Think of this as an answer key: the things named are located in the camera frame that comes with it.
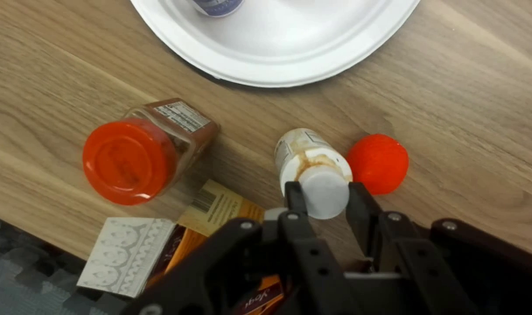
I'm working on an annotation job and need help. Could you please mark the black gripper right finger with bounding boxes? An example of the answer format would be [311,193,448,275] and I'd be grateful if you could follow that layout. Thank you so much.
[346,182,532,315]

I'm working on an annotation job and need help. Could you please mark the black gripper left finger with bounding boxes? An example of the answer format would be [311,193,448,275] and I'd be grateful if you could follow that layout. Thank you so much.
[122,181,367,315]

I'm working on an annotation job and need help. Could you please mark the stained white bottle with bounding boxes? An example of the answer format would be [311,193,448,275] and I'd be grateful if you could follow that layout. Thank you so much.
[274,126,355,223]

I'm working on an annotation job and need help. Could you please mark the white pill bottle blue label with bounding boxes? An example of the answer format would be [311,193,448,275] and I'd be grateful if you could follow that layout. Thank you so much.
[192,0,245,18]

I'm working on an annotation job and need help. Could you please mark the white paper plate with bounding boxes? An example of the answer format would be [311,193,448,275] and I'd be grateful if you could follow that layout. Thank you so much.
[129,0,421,90]

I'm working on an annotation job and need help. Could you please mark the yellow cardboard box open flaps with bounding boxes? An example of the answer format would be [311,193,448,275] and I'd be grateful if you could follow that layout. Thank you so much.
[75,177,290,315]

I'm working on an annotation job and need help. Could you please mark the red toy strawberry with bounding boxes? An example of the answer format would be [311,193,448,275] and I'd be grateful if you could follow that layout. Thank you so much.
[344,133,411,198]

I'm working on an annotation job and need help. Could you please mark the spice jar orange lid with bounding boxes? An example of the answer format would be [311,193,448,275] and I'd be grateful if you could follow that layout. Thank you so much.
[80,97,222,207]

